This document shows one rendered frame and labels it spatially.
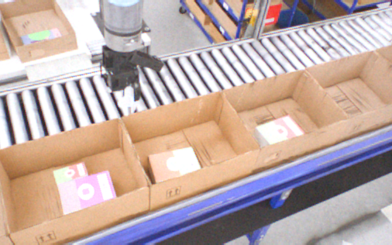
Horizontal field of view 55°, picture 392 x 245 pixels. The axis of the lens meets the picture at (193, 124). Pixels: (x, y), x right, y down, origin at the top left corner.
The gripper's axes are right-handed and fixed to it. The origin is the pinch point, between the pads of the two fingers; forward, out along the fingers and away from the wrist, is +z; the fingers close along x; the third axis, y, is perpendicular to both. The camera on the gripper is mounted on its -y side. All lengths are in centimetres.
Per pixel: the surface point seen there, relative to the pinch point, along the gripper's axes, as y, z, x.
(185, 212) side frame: -8.5, 31.8, 23.5
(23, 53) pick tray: 10, 35, -89
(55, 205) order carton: 25.6, 34.7, -0.8
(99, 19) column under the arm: -36, 34, -106
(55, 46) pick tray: -5, 34, -88
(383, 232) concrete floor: -144, 114, 53
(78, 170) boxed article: 15.3, 29.3, -6.3
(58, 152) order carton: 18.8, 26.3, -14.5
